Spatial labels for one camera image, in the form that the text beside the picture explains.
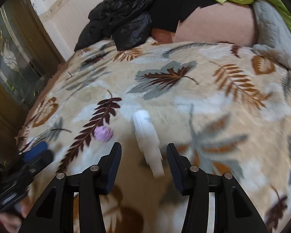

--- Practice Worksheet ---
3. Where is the black sweater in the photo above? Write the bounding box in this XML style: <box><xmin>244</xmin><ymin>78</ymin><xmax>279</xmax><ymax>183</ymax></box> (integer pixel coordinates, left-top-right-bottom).
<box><xmin>149</xmin><ymin>0</ymin><xmax>217</xmax><ymax>33</ymax></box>

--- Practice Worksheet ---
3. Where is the grey quilted pillow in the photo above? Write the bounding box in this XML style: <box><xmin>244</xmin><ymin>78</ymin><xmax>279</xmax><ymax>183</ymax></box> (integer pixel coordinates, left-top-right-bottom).
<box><xmin>253</xmin><ymin>0</ymin><xmax>291</xmax><ymax>70</ymax></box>

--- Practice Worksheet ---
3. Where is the white plastic tube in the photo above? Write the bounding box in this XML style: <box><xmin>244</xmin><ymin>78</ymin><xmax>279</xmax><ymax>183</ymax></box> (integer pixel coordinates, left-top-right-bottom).
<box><xmin>132</xmin><ymin>110</ymin><xmax>165</xmax><ymax>178</ymax></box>

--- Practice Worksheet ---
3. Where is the black puffer jacket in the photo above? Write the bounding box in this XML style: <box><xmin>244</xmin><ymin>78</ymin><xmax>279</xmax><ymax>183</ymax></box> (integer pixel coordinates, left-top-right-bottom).
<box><xmin>74</xmin><ymin>0</ymin><xmax>153</xmax><ymax>51</ymax></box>

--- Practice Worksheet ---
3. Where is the wooden glass cabinet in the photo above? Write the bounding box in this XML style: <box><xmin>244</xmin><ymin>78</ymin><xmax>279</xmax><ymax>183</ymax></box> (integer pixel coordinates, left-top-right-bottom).
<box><xmin>0</xmin><ymin>0</ymin><xmax>63</xmax><ymax>165</ymax></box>

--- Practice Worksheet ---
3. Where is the leaf-patterned plush blanket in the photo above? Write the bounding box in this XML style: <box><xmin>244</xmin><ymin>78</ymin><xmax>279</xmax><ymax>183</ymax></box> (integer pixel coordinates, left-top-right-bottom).
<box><xmin>22</xmin><ymin>41</ymin><xmax>291</xmax><ymax>232</ymax></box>

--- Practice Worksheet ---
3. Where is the brown sofa bed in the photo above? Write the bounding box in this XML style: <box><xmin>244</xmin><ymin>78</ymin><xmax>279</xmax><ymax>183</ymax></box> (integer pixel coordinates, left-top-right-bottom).
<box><xmin>152</xmin><ymin>2</ymin><xmax>259</xmax><ymax>47</ymax></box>

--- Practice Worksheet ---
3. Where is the purple crumpled ball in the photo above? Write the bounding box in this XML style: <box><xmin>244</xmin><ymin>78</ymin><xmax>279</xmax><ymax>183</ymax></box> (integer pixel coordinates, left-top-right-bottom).
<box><xmin>94</xmin><ymin>126</ymin><xmax>113</xmax><ymax>142</ymax></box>

